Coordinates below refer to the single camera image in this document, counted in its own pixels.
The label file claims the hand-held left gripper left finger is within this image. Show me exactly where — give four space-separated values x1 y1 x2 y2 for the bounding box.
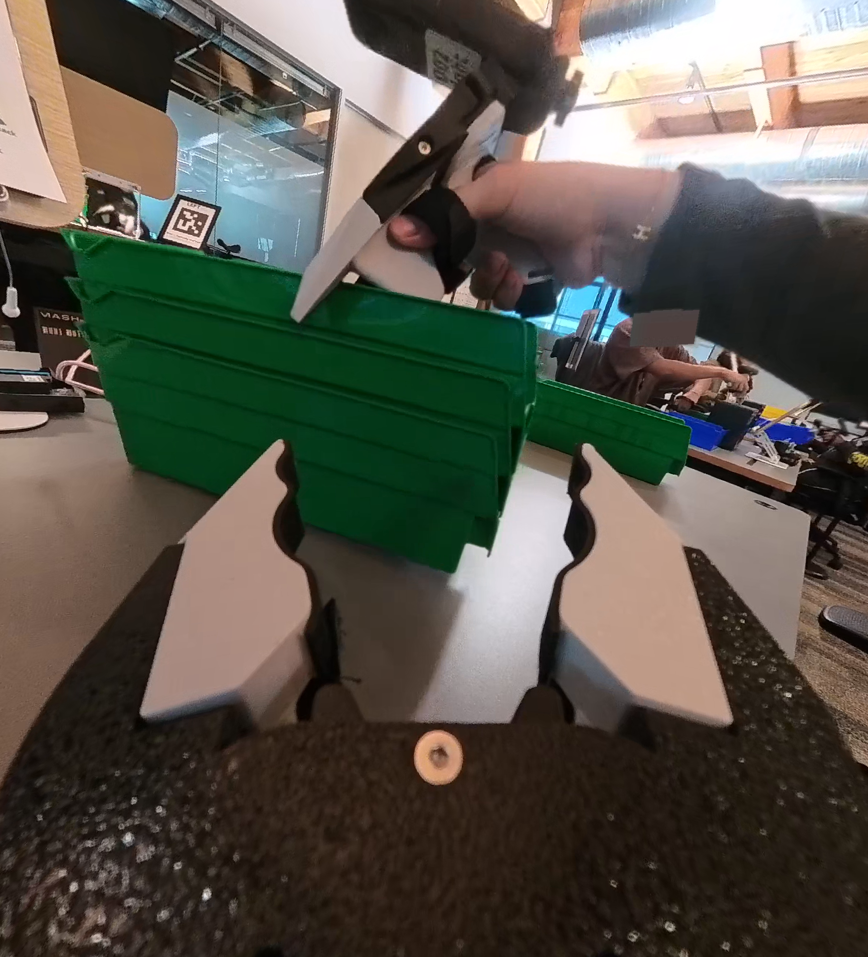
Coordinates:
140 439 324 725

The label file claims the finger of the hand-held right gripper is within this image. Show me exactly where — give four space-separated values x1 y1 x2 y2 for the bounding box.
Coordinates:
350 223 447 302
290 198 387 324

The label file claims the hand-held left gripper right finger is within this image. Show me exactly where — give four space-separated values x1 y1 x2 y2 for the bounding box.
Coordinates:
542 443 734 732

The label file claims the green plastic bin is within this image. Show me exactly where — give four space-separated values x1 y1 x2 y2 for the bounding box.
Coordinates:
66 278 519 498
81 323 506 575
62 228 539 408
531 380 693 485

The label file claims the person's right hand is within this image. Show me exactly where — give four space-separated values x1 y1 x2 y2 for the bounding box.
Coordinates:
387 159 683 309

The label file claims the fiducial marker sign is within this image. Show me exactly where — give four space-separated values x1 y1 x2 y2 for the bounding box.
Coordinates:
161 196 223 248

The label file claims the grey work table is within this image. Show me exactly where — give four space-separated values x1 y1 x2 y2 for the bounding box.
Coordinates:
684 441 805 494

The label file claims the black chair armrest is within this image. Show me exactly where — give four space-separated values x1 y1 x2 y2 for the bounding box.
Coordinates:
819 604 868 665

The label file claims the wooden board stand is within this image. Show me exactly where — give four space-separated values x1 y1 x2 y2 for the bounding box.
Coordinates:
60 66 180 201

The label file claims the grey ceiling pipe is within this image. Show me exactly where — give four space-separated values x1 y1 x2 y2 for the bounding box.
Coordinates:
572 75 868 113

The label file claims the black flat box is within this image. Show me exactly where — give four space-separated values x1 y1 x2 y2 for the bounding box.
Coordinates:
0 392 86 414

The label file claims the wooden backing board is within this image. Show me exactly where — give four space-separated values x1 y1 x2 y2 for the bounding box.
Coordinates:
0 0 88 230

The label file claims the black box with blue edge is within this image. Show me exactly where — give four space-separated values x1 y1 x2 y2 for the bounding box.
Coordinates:
0 365 55 396

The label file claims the printed instruction sheet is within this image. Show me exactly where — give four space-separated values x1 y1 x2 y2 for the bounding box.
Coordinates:
0 0 68 203

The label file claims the glass partition wall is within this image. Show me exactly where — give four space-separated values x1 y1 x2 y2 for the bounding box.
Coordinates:
48 0 344 274

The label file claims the dark ribbed duct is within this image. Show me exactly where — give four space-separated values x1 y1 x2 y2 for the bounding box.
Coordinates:
579 0 767 64

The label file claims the pink cable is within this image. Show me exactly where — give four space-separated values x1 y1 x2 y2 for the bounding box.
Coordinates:
54 357 103 391

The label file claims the silver air duct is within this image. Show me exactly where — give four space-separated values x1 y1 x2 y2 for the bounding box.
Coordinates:
642 123 868 214

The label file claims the white hanging cord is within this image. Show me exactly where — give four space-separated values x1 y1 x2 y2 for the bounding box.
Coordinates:
0 198 27 319

